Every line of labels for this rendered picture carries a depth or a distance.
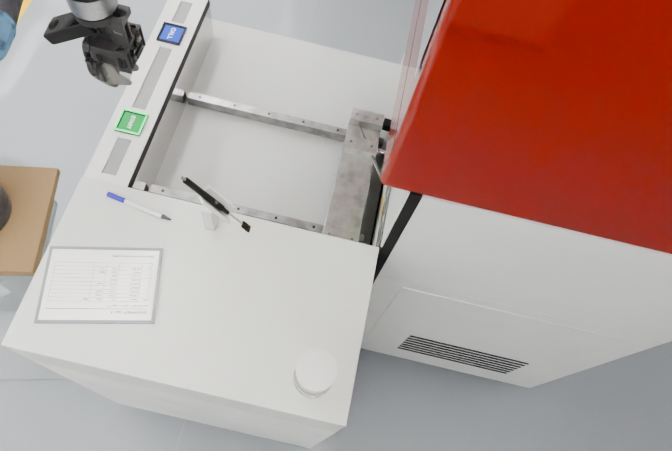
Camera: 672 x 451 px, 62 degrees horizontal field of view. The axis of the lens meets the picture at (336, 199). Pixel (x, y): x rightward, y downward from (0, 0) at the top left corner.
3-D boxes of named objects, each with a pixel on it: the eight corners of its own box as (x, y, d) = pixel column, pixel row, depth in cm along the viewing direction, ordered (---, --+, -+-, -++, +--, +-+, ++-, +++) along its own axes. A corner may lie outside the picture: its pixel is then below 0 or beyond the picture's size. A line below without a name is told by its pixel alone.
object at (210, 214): (237, 220, 115) (234, 190, 103) (231, 237, 113) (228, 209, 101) (208, 213, 115) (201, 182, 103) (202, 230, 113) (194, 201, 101)
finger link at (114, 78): (134, 103, 109) (123, 72, 101) (104, 96, 109) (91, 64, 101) (140, 90, 110) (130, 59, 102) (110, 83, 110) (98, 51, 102)
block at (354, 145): (376, 148, 136) (379, 141, 133) (374, 159, 135) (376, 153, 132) (344, 140, 136) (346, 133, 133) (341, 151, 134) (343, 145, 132)
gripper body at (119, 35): (132, 78, 100) (116, 30, 90) (84, 66, 100) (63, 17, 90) (147, 46, 104) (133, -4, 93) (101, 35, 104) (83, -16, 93)
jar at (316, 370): (335, 363, 104) (341, 353, 96) (327, 402, 101) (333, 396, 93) (298, 354, 104) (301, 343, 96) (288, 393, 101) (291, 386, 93)
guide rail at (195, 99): (382, 144, 144) (384, 138, 141) (380, 150, 143) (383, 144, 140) (190, 98, 143) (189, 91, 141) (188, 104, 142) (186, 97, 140)
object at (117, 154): (213, 36, 153) (209, -3, 140) (140, 215, 128) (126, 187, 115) (180, 28, 153) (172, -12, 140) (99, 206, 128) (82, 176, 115)
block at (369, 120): (382, 121, 140) (384, 114, 137) (380, 132, 138) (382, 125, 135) (351, 113, 140) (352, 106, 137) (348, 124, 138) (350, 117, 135)
